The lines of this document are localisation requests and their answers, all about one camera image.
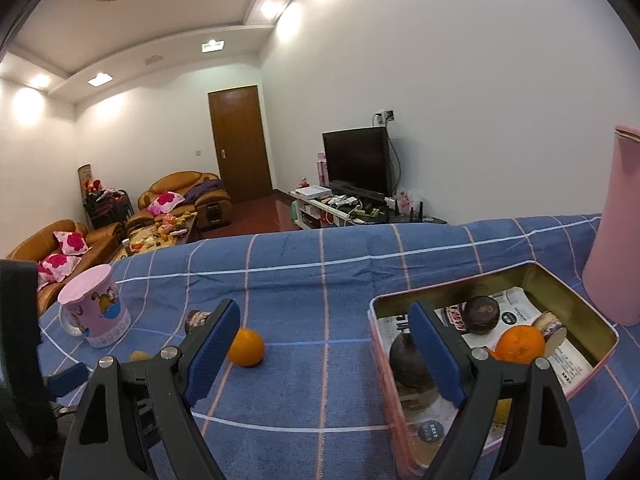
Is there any black cluttered rack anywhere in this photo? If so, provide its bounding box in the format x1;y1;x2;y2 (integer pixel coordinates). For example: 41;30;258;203
84;179;134;230

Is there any brown leather armchair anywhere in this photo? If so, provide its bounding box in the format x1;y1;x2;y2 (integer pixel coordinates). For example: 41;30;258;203
126;171;232;232

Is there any brown leather sofa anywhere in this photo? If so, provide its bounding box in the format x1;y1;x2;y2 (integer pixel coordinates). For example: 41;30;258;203
8;220;125;315

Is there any brown wooden door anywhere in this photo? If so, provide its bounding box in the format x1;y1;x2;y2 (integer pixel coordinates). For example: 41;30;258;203
208;86;272;204

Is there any orange in tin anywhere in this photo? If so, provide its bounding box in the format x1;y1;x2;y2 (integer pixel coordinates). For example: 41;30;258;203
494;325;546;365
492;399;512;426

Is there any pink floral cushion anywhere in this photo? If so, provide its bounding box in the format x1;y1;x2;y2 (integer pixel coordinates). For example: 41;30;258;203
146;191;184;216

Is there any printed paper liner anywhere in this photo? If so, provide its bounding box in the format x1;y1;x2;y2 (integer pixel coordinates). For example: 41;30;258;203
374;285;597;461

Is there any dark brown mangosteen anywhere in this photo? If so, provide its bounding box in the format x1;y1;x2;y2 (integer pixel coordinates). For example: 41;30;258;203
462;296;500;334

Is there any black television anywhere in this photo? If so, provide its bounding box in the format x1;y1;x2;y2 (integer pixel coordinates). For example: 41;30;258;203
322;127;393;196

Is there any wooden coffee table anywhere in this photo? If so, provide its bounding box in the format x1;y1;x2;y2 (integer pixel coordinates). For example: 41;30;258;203
111;212;200;263

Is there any pink cartoon mug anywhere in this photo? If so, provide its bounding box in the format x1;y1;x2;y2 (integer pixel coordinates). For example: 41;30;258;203
58;264;131;348

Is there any purple round fruit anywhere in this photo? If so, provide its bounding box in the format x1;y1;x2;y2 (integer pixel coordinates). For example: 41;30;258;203
390;333;435;391

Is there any small yellow-green fruit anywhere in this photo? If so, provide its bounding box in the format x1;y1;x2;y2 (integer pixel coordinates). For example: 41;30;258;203
129;350;151;362

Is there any pink metal tin box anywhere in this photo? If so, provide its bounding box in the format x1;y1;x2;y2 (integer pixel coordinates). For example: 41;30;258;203
368;260;621;480

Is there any orange fruit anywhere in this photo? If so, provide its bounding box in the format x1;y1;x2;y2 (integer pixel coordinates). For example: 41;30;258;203
227;327;265;367

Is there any white tv stand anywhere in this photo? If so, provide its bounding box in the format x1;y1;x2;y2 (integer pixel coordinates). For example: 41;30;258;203
288;188;390;230

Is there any pink thermos bottle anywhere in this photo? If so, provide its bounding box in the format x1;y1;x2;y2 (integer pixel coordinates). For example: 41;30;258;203
582;126;640;326

